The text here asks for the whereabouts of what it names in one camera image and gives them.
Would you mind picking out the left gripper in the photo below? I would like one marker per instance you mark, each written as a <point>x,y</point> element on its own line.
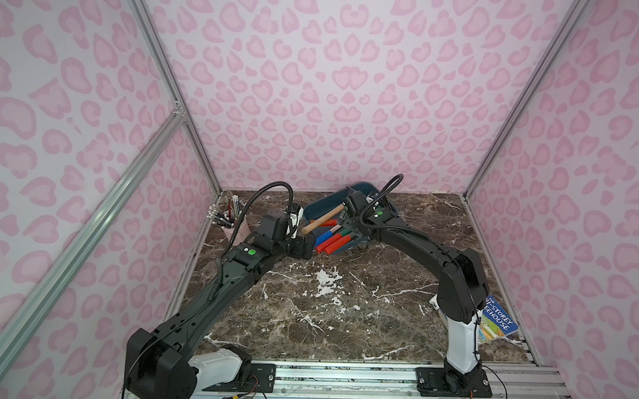
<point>305,246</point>

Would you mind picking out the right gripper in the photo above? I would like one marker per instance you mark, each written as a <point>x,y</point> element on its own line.
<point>351,209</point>

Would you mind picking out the wooden handled tool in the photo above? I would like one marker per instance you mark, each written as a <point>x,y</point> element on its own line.
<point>324,218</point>

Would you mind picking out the blue handled metal tool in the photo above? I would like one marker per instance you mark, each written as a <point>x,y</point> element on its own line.
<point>326,235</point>

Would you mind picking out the green handled garden tool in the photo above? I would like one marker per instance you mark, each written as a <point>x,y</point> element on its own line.
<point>347,237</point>

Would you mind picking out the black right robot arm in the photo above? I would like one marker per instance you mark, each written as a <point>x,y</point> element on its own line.
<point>462,283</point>

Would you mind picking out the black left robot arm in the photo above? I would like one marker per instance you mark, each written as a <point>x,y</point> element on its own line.
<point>161,364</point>

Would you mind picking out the teal plastic storage box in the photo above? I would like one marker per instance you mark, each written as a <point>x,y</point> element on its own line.
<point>320,207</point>

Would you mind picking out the pens bundle in cup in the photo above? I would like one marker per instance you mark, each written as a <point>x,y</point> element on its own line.
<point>227,211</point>

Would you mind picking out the blue printed booklet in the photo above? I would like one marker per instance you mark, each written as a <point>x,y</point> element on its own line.
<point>495,322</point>

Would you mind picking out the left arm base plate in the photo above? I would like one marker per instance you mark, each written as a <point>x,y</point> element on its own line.
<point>261,375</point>

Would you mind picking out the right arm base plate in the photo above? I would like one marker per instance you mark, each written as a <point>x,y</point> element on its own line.
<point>448,382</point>

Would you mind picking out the aluminium front rail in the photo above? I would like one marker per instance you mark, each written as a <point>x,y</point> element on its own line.
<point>372,380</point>

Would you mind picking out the left aluminium frame strut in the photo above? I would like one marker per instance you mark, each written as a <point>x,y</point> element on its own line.
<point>36,307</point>

